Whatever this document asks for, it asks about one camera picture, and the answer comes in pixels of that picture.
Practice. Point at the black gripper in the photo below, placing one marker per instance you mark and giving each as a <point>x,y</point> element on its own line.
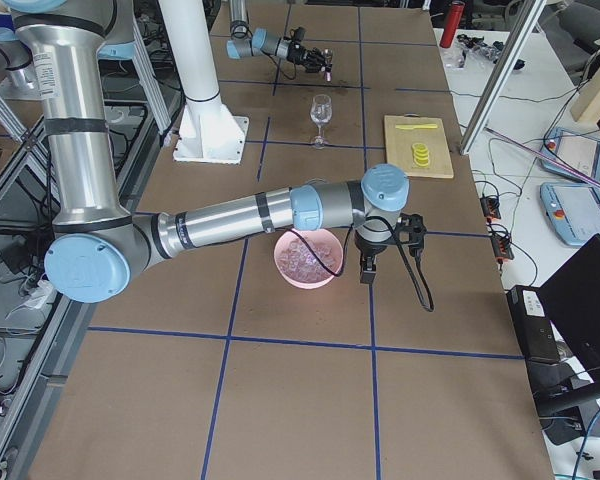
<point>299,52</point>
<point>365,247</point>

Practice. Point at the steel cocktail jigger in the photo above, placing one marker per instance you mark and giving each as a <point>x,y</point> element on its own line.
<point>328,63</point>

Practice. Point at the clear wine glass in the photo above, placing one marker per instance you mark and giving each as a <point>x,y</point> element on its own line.
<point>321,114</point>

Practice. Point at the clear ice cubes pile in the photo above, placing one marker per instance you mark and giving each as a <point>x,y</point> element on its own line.
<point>307,257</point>

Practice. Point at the pink bowl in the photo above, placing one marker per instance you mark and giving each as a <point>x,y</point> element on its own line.
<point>305,272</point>

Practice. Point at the yellow plastic knife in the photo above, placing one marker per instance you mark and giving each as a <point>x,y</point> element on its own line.
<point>412,127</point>

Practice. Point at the bamboo cutting board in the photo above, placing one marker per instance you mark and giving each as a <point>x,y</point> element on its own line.
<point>399,152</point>

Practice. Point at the red cylindrical bottle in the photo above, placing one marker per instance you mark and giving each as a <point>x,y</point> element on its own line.
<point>452,21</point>

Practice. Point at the black box device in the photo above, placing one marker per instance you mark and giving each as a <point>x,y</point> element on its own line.
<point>533,328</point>

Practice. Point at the blue teach pendant near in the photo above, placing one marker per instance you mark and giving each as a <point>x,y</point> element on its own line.
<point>573,210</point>

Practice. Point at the blue teach pendant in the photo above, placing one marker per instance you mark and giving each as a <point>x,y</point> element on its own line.
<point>579,151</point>
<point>573,210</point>

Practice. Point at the black laptop computer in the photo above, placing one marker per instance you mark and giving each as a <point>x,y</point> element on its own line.
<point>571,300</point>

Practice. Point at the blue teach pendant far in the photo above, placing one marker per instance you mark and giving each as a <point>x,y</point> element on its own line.
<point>579,151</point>

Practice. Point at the metal rod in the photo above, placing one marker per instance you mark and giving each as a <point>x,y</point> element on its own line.
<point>552,160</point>

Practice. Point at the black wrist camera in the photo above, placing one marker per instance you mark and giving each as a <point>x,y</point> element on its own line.
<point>297,34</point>
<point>411,232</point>

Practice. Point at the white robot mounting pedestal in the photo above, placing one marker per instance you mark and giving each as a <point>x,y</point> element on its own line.
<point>208,132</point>

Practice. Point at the aluminium frame post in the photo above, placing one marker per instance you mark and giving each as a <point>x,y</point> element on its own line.
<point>527,19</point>

